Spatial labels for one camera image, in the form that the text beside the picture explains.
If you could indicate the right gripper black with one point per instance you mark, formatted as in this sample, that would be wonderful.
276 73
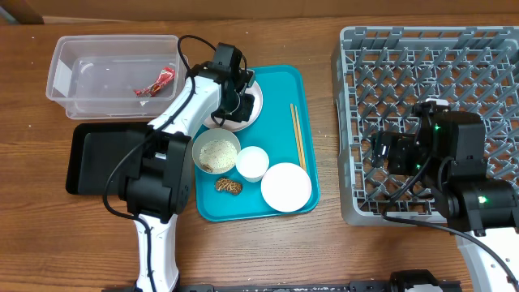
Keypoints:
381 149

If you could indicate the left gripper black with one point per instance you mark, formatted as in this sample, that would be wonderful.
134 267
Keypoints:
244 113

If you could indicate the large white plate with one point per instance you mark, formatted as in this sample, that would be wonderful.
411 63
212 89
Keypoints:
257 101

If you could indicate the grey bowl of rice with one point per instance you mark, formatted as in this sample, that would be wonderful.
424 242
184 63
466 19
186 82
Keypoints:
215 151

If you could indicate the white paper cup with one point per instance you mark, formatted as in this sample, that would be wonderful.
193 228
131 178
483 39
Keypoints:
252 163

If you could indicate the wooden chopstick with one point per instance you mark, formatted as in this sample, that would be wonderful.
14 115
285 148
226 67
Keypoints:
301 150
292 113

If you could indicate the red snack wrapper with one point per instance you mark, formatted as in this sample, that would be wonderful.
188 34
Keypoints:
166 76

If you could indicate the small white plate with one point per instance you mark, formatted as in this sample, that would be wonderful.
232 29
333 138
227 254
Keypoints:
286 187

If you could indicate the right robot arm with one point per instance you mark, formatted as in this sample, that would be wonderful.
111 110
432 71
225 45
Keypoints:
446 155

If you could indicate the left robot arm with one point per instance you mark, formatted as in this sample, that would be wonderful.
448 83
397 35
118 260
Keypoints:
155 176

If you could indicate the grey dishwasher rack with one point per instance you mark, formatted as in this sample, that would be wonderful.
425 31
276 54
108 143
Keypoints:
379 73

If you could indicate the clear plastic waste bin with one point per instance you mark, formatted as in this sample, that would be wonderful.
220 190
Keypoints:
94 76

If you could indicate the teal serving tray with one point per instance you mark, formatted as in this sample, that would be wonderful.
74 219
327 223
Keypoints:
273 131

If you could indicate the brown walnut-like food piece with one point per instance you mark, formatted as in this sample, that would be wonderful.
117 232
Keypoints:
228 185

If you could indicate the black rectangular tray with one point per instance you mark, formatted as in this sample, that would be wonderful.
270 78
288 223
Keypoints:
97 148

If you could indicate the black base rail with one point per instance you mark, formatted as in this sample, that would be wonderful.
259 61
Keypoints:
353 286

